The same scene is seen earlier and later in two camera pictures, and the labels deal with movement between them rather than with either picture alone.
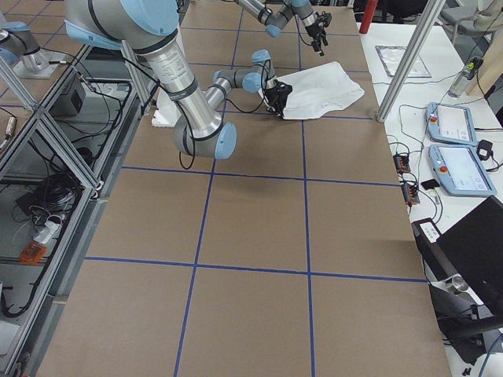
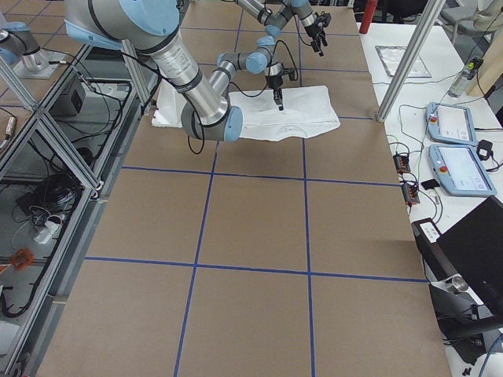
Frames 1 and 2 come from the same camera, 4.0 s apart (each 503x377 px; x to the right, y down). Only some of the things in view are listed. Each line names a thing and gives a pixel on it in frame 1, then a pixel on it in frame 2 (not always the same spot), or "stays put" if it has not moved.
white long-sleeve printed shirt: [315, 90] to [306, 110]
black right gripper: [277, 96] stays put
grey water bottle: [468, 73] stays put
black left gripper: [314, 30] stays put
